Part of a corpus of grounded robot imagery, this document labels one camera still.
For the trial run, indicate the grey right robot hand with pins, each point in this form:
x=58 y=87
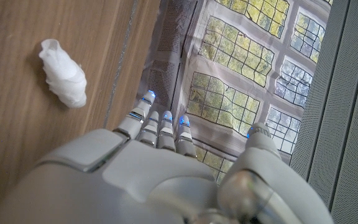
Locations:
x=154 y=183

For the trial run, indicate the white crumpled tissue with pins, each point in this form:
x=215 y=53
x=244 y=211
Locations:
x=64 y=76

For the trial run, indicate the printed window backdrop cloth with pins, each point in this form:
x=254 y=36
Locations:
x=228 y=62

